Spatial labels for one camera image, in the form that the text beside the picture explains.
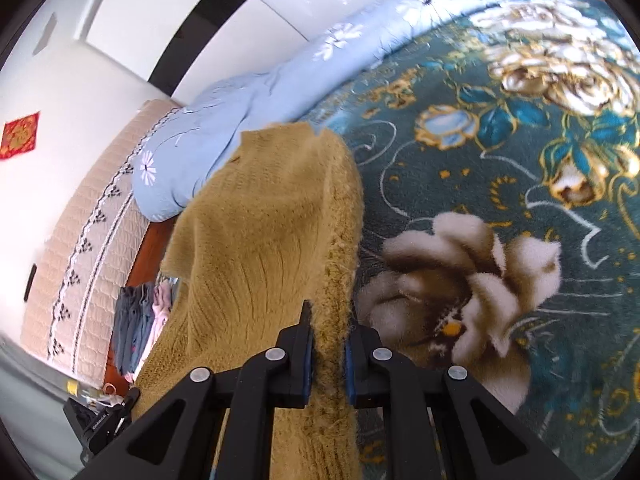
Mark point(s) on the white wardrobe with black stripe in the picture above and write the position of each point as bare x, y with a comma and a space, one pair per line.
150, 5

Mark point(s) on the mustard knit sweater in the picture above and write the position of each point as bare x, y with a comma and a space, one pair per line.
260, 240

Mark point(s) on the light blue flowered pillow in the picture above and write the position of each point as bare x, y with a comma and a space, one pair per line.
200, 160

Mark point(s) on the yellow container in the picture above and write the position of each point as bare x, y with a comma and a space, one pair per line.
72, 388

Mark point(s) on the red square wall decoration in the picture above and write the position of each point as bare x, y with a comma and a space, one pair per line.
19, 136

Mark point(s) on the folded pink garment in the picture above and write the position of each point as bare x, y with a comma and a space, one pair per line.
162, 305

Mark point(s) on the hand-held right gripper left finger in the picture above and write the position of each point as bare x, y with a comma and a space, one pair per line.
307, 362

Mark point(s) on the teal floral plush blanket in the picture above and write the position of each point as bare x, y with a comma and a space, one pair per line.
450, 170

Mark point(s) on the beige quilted headboard cover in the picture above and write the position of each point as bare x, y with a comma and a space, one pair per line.
75, 240

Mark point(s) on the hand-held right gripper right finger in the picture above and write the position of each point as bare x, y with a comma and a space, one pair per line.
350, 367

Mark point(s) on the folded grey-blue clothes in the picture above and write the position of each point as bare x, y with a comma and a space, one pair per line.
131, 325

